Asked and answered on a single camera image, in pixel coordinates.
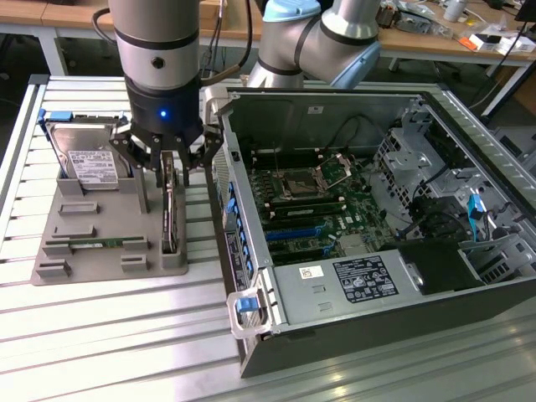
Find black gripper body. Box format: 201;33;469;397
124;76;205;148

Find black graphics card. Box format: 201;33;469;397
159;149;180;255

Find hard disk with blue carrier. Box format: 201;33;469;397
37;110;131;193

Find green RAM stick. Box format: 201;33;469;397
69;237;126;250

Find grey parts rack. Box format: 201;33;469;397
31;140;189;288

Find metal socket cover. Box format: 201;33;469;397
313;152;356;188

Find long wooden desk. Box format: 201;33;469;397
0;0;264;77

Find blue case latch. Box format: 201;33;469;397
234;295;257;315

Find green motherboard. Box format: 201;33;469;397
246;154;399;267

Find silver chipset heatsink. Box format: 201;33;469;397
336;233;365;258

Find grey power supply unit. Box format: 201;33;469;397
267;249;425;328

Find silver metal drive cage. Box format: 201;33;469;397
371;102;450;236

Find grey electronics device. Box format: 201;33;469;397
379;3;433;35

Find open black PC case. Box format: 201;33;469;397
200;83;536;380

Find cluttered wooden desk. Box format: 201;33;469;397
376;0;536;119

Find white cup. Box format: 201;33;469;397
442;0;471;23

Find orange and white box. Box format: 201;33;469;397
457;31;504;54

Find grey computer case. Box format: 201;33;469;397
490;124;536;169

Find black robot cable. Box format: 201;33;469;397
91;0;253;84

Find blue flat wire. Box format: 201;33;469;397
467;192;483;245

